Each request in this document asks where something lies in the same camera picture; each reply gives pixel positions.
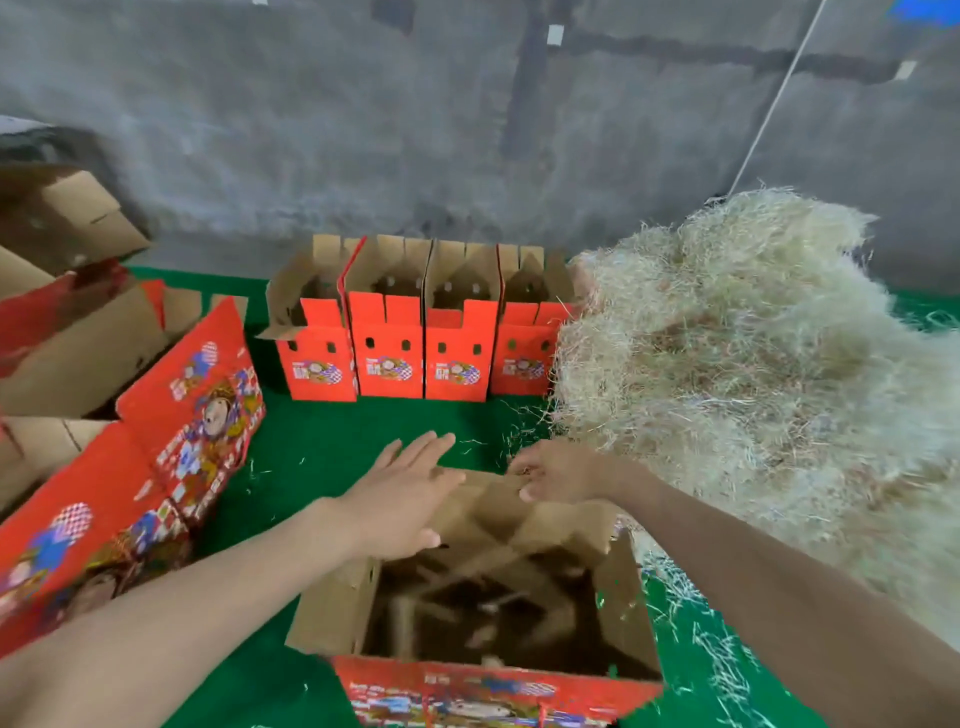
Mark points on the person's right hand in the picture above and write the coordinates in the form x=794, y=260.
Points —
x=563, y=470

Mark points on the person's left hand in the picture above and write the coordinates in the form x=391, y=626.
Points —
x=398, y=503

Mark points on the red cardboard box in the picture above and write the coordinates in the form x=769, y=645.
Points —
x=318, y=338
x=461, y=338
x=387, y=338
x=495, y=525
x=525, y=338

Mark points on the pile of wood wool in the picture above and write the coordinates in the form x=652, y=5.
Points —
x=750, y=375

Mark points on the group of red boxes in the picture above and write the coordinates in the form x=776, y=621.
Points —
x=105, y=450

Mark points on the person's right forearm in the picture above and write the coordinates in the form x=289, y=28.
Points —
x=795, y=600

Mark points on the person's left forearm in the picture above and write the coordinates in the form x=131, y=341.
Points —
x=150, y=630

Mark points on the white pole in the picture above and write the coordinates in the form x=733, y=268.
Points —
x=777, y=98

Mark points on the narrow white blue banner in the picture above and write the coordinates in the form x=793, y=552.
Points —
x=927, y=11

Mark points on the small white wall tag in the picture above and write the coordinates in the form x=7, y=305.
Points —
x=555, y=33
x=905, y=69

